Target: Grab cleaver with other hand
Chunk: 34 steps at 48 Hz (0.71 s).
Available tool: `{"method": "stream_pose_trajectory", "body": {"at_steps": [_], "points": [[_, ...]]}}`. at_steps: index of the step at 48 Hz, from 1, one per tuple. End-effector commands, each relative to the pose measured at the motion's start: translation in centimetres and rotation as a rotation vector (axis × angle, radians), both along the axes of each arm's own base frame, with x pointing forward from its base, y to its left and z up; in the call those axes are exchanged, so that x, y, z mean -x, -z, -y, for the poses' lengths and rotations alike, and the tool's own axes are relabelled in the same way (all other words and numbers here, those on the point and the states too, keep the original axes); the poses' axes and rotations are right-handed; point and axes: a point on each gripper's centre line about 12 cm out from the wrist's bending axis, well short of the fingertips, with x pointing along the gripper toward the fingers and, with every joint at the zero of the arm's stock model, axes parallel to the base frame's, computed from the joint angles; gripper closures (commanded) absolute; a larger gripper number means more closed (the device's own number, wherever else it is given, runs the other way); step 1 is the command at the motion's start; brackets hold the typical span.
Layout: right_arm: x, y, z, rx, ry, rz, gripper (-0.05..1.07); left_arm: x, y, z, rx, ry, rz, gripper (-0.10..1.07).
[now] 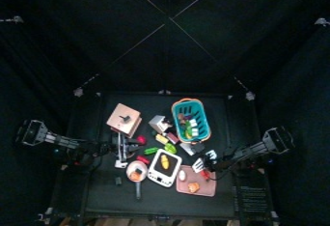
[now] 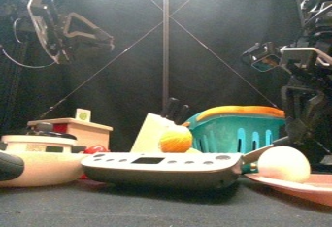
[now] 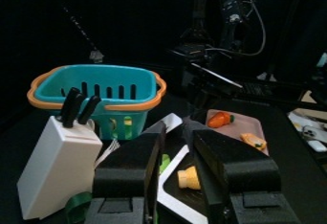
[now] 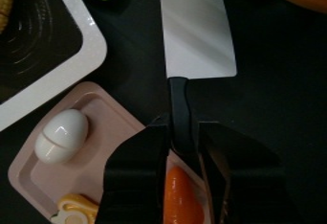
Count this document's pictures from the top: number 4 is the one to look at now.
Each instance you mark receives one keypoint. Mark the yellow toy fried egg piece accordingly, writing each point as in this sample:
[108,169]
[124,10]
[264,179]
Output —
[76,210]

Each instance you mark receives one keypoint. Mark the orange toy carrot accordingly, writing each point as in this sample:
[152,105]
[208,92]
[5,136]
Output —
[181,199]

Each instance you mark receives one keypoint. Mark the white toy egg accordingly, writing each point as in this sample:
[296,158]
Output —
[61,136]

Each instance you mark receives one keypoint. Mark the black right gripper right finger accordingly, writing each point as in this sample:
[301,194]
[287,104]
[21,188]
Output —
[247,183]

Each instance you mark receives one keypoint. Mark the pink toy cutting board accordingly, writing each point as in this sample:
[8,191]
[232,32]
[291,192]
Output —
[97,138]

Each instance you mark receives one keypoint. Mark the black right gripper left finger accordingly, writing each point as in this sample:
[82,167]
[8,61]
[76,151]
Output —
[136,176]

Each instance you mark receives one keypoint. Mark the white toy induction stove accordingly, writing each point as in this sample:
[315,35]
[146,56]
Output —
[46,42]

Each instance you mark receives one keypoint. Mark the yellow toy corn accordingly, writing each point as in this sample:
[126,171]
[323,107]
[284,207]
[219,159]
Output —
[4,1]

